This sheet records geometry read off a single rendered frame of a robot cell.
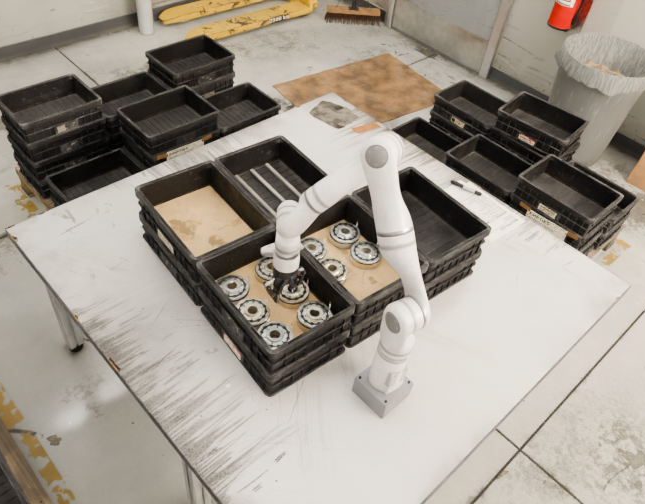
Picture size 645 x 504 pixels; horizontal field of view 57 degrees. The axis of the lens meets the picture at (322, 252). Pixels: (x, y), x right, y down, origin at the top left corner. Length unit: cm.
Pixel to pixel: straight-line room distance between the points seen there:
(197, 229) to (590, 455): 184
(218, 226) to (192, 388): 56
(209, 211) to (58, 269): 53
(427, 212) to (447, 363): 58
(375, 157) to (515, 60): 350
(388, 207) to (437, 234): 72
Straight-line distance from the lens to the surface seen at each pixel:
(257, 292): 184
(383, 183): 141
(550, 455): 275
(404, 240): 145
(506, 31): 483
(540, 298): 224
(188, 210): 211
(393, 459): 174
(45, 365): 281
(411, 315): 151
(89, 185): 315
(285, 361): 166
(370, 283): 191
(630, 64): 435
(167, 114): 320
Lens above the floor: 224
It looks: 45 degrees down
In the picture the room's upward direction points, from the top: 8 degrees clockwise
